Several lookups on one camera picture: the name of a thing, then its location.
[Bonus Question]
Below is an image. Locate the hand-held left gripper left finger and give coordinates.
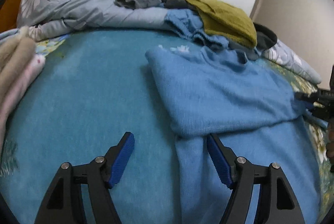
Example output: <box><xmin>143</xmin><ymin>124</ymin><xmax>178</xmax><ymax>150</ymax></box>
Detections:
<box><xmin>34</xmin><ymin>132</ymin><xmax>135</xmax><ymax>224</ymax></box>

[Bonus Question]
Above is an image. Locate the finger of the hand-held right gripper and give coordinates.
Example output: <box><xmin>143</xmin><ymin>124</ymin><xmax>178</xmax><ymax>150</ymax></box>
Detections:
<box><xmin>294</xmin><ymin>92</ymin><xmax>319</xmax><ymax>104</ymax></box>
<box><xmin>305</xmin><ymin>105</ymin><xmax>330</xmax><ymax>127</ymax></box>

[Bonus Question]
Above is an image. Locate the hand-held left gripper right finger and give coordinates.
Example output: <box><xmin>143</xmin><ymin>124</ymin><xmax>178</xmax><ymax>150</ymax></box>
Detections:
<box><xmin>206</xmin><ymin>133</ymin><xmax>306</xmax><ymax>224</ymax></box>

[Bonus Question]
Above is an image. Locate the blue sweater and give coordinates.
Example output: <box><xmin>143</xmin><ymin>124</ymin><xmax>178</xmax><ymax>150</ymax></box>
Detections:
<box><xmin>145</xmin><ymin>45</ymin><xmax>323</xmax><ymax>224</ymax></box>

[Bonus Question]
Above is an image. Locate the person's right hand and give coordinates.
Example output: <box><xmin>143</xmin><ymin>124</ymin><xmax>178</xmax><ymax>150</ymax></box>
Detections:
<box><xmin>326</xmin><ymin>120</ymin><xmax>334</xmax><ymax>172</ymax></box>

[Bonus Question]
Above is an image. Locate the teal floral blanket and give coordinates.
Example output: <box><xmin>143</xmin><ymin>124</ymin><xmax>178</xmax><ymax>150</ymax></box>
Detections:
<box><xmin>0</xmin><ymin>28</ymin><xmax>334</xmax><ymax>224</ymax></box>

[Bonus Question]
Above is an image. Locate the black garment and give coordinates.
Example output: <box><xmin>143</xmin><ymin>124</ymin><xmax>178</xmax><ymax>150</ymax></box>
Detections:
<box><xmin>253</xmin><ymin>23</ymin><xmax>277</xmax><ymax>51</ymax></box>

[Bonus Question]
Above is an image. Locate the olive yellow sweater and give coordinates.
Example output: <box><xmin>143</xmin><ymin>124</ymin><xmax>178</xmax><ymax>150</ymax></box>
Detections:
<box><xmin>173</xmin><ymin>0</ymin><xmax>258</xmax><ymax>48</ymax></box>

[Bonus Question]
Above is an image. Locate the pink folded garment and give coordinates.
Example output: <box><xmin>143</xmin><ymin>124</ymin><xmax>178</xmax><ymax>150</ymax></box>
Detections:
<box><xmin>0</xmin><ymin>54</ymin><xmax>46</xmax><ymax>141</ymax></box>

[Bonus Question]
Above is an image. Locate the dark grey garment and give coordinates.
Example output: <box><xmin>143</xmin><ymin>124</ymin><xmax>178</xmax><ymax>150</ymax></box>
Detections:
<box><xmin>164</xmin><ymin>0</ymin><xmax>194</xmax><ymax>9</ymax></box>

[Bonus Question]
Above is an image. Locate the small grey garment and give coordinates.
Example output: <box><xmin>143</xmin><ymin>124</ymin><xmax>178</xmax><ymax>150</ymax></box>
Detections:
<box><xmin>115</xmin><ymin>0</ymin><xmax>167</xmax><ymax>10</ymax></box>

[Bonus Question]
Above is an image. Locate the grey-blue floral quilt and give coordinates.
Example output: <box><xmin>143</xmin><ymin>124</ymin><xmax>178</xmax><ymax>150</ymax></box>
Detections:
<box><xmin>16</xmin><ymin>0</ymin><xmax>323</xmax><ymax>85</ymax></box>

